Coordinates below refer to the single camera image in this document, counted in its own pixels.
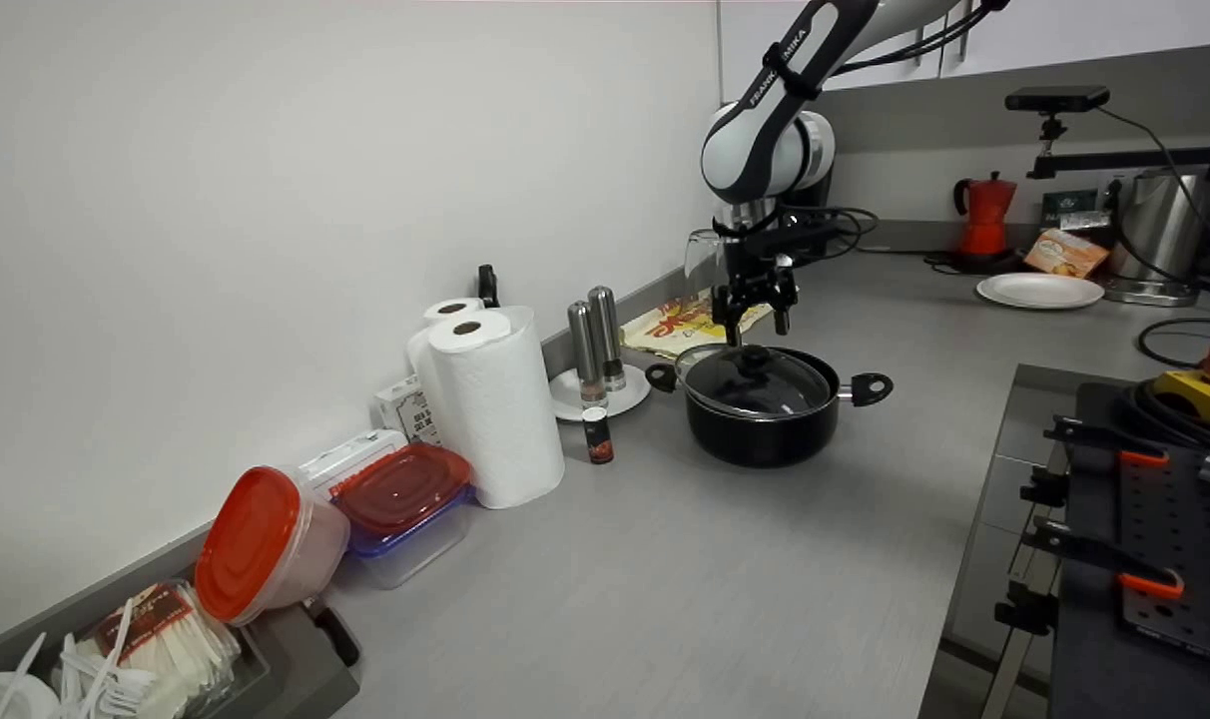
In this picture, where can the glass pot lid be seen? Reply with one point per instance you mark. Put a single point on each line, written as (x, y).
(758, 381)

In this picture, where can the grey utensil tray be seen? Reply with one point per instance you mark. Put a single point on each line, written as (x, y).
(296, 682)

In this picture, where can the clear drinking glass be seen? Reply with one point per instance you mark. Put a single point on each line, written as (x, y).
(701, 252)

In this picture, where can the black cooking pot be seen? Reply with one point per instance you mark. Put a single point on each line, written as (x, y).
(765, 434)

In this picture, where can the rectangular red lid container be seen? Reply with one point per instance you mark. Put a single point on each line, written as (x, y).
(406, 498)

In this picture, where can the black external camera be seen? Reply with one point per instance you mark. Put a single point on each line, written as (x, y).
(1055, 99)

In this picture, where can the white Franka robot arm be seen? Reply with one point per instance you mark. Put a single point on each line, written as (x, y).
(766, 143)

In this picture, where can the red moka pot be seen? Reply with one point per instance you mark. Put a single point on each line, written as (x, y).
(986, 212)

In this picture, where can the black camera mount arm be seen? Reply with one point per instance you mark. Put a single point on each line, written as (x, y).
(1124, 160)

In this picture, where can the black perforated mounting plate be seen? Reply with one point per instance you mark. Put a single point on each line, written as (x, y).
(1163, 533)

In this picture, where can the stainless steel kettle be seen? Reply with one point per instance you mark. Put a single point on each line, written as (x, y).
(1163, 225)

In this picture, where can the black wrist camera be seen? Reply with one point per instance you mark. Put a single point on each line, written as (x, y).
(822, 231)

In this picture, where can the green box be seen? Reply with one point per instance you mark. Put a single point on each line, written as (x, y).
(1074, 204)

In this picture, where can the silver pepper mill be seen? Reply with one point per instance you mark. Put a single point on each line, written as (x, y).
(607, 332)
(585, 349)

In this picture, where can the white bowl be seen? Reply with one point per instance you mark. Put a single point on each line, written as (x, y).
(0, 697)

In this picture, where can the small red spice bottle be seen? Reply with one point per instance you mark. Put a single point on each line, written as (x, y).
(601, 440)

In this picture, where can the small black bottle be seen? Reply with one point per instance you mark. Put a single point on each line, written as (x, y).
(488, 287)

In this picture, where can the round orange lid container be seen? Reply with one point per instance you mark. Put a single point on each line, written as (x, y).
(263, 546)

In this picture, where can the white power strip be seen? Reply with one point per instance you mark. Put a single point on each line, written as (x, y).
(350, 458)

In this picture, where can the white round saucer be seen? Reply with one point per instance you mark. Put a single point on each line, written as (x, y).
(601, 400)

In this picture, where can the yellow emergency stop button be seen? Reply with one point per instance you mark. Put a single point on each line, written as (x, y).
(1206, 381)

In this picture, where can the white plastic cutlery bundle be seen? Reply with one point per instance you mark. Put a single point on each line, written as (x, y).
(165, 661)

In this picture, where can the white dinner plate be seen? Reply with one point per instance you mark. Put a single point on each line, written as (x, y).
(1038, 293)

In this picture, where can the white paper towel roll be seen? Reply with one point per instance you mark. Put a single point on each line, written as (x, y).
(443, 312)
(497, 412)

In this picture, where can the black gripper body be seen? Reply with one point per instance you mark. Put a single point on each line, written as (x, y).
(765, 252)

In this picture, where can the orange snack packet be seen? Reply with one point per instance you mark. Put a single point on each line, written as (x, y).
(1067, 252)

